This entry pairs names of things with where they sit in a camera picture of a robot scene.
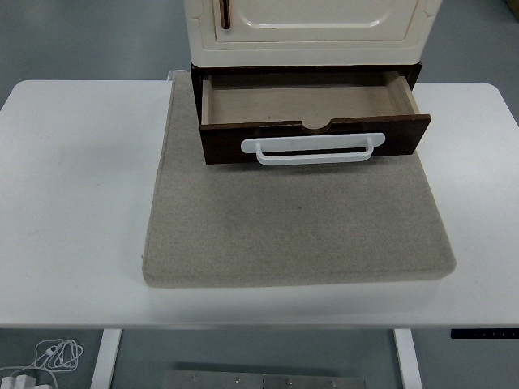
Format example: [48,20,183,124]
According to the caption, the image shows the white drawer handle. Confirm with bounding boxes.
[239,132,386,167]

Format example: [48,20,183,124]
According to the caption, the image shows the dark wooden drawer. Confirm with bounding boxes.
[199,71,432,165]

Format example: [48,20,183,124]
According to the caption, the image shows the cream cabinet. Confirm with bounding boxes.
[182,0,442,68]

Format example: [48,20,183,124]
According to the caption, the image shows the grey fabric mat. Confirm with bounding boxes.
[140,72,457,289]

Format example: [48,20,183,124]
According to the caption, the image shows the grey metal plate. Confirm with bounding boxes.
[161,369,366,389]

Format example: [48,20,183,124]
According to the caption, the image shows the white table leg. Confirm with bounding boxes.
[89,328,122,389]
[392,328,423,389]

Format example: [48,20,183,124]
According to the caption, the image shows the black table control panel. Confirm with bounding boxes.
[450,328,519,340]

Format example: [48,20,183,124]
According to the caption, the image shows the white charger block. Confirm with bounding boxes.
[2,374,40,389]

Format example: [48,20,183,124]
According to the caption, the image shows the white earphone cable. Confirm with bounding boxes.
[32,338,84,371]

